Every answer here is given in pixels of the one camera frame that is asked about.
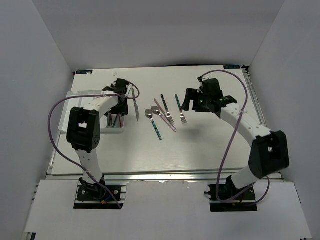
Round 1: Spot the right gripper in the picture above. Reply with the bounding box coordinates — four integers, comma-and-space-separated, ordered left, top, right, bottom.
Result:
181, 88, 211, 113

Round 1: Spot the teal chopstick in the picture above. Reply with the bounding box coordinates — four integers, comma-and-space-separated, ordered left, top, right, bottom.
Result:
107, 113, 112, 127
112, 115, 119, 128

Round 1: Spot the teal handled fork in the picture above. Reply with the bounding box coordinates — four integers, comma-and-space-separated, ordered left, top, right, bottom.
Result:
174, 94, 188, 125

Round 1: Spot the black handled fork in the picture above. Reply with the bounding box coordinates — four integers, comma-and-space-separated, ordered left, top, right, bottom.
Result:
160, 94, 174, 125

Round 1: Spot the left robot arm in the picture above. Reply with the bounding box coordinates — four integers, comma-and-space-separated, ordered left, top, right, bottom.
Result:
66, 78, 130, 200

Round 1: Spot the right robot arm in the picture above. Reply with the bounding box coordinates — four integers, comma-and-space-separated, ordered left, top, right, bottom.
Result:
181, 78, 290, 200

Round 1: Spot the white divided plastic tray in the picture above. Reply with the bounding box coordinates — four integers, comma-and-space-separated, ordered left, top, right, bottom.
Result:
58, 90, 126, 134

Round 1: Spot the right blue table label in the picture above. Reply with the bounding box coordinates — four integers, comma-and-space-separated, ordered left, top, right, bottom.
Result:
223, 65, 241, 70

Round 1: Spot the blue table label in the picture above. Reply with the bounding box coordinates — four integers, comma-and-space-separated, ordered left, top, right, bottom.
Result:
223, 65, 241, 70
75, 69, 93, 75

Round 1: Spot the left blue table label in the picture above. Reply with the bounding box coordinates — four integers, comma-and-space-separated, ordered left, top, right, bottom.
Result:
75, 69, 93, 75

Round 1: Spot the black handled table knife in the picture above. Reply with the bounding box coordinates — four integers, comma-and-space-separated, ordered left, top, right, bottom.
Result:
131, 89, 140, 121

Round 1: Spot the teal handled spoon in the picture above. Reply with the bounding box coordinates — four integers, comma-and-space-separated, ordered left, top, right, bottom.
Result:
144, 108, 163, 141

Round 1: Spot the pink handled spoon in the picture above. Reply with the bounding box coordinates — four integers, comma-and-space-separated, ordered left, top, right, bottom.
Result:
151, 106, 177, 132

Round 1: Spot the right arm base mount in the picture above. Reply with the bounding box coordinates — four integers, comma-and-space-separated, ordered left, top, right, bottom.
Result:
204, 183, 258, 213

